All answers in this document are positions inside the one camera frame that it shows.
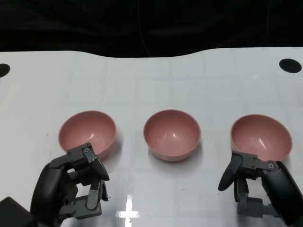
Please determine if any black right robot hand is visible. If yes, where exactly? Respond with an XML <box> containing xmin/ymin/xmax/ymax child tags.
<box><xmin>217</xmin><ymin>150</ymin><xmax>300</xmax><ymax>227</ymax></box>

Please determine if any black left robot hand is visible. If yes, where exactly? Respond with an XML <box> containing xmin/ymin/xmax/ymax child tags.
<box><xmin>30</xmin><ymin>141</ymin><xmax>111</xmax><ymax>227</ymax></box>

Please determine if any pink plastic bowl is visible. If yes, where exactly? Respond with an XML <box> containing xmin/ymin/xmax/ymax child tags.
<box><xmin>230</xmin><ymin>114</ymin><xmax>293</xmax><ymax>163</ymax></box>
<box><xmin>143</xmin><ymin>109</ymin><xmax>201</xmax><ymax>163</ymax></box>
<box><xmin>58</xmin><ymin>110</ymin><xmax>117</xmax><ymax>159</ymax></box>

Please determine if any black round table grommet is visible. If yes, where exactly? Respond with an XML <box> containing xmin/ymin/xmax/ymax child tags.
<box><xmin>279</xmin><ymin>58</ymin><xmax>303</xmax><ymax>74</ymax></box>
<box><xmin>0</xmin><ymin>63</ymin><xmax>11</xmax><ymax>78</ymax></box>

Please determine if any black backdrop curtain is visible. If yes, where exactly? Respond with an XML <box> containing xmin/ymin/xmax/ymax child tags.
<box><xmin>0</xmin><ymin>0</ymin><xmax>303</xmax><ymax>58</ymax></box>

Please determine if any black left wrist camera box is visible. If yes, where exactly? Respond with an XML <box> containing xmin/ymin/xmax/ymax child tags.
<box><xmin>0</xmin><ymin>196</ymin><xmax>38</xmax><ymax>227</ymax></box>

